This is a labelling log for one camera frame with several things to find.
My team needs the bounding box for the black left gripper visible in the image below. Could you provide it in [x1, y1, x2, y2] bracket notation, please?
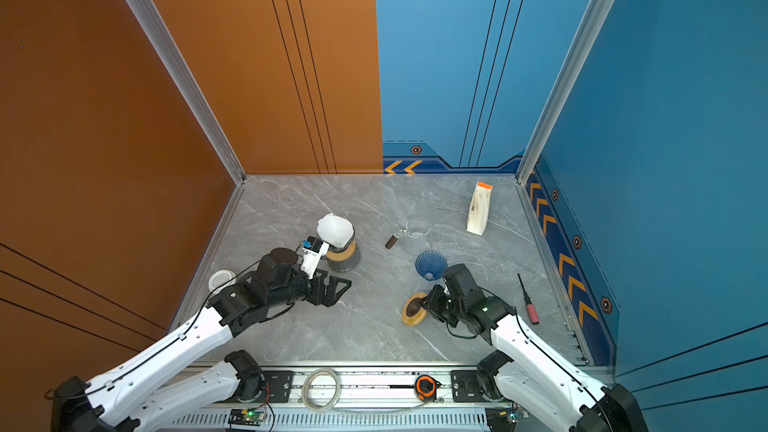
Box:
[269, 266, 353, 311]

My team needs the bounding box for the blue ribbed dripper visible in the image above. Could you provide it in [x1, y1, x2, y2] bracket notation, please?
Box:
[414, 250, 448, 281]

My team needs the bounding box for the white paper coffee filter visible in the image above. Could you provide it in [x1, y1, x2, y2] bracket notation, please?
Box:
[317, 213, 355, 248]

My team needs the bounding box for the grey glass carafe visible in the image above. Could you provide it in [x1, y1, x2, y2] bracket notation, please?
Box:
[326, 248, 361, 272]

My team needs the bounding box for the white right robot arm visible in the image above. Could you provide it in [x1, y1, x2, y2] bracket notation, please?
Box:
[421, 285, 648, 431]

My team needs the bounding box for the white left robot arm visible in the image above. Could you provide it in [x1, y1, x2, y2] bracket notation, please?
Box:
[48, 265, 352, 431]

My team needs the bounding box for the coffee filter paper pack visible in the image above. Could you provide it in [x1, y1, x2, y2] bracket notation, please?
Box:
[466, 181, 493, 236]

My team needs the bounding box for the orange black tape measure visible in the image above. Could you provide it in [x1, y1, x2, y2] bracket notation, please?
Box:
[414, 375, 442, 402]

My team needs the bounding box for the clear coiled tube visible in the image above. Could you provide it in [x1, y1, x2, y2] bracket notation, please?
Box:
[300, 368, 341, 414]

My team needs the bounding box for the green circuit board right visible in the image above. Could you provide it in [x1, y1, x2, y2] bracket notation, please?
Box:
[485, 408, 529, 432]

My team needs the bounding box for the green circuit board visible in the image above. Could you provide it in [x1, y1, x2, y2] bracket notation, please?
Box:
[227, 408, 269, 428]
[485, 408, 529, 432]

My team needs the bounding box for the green circuit board left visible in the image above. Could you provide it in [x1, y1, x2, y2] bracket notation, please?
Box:
[227, 408, 269, 428]

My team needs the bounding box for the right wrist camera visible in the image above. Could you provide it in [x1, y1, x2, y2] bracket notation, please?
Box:
[443, 263, 484, 302]

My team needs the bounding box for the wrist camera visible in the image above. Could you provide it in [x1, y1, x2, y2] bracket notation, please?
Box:
[443, 263, 484, 302]
[263, 235, 330, 280]

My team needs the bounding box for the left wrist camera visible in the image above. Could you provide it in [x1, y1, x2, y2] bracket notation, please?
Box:
[263, 235, 330, 280]

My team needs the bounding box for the red handled screwdriver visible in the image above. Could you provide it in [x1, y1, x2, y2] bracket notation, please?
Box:
[518, 275, 540, 325]

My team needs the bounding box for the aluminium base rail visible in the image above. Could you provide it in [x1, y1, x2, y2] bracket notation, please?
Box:
[107, 362, 637, 432]

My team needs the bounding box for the aluminium corner post left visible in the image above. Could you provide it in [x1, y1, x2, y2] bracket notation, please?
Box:
[125, 0, 246, 186]

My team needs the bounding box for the aluminium corner post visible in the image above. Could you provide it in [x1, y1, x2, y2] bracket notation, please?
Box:
[125, 0, 246, 186]
[516, 0, 615, 185]

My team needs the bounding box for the aluminium corner post right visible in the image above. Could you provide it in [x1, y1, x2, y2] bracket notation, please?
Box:
[516, 0, 615, 185]

